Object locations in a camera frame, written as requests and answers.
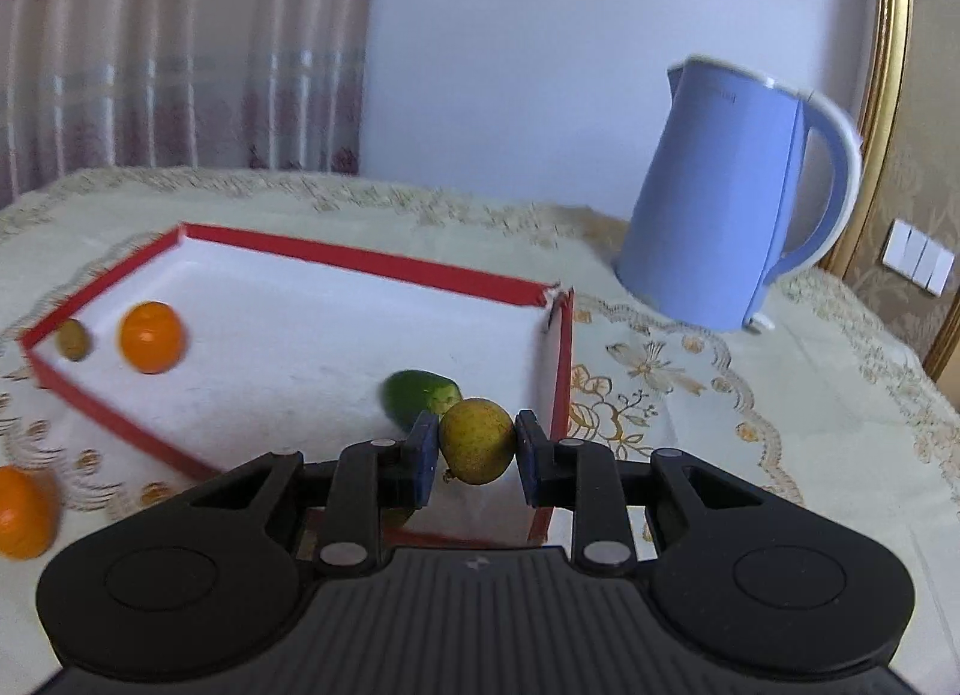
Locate orange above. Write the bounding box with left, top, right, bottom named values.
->
left=118, top=301, right=186, bottom=375
left=0, top=466, right=61, bottom=561

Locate white wall light switch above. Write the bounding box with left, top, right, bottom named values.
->
left=881, top=217, right=953, bottom=298

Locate light blue electric kettle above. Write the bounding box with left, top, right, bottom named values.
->
left=613, top=56, right=863, bottom=336

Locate small brown longan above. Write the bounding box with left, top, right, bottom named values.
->
left=56, top=318, right=92, bottom=362

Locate pink floral curtain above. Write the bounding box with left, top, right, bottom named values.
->
left=0, top=0, right=383, bottom=208

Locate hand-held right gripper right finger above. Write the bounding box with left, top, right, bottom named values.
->
left=516, top=410, right=758, bottom=576

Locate gold frame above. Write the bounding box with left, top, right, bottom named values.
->
left=825, top=0, right=916, bottom=276

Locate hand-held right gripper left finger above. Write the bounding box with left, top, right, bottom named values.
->
left=191, top=414, right=440, bottom=576

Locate shallow red cardboard box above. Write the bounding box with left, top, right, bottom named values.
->
left=19, top=221, right=577, bottom=546

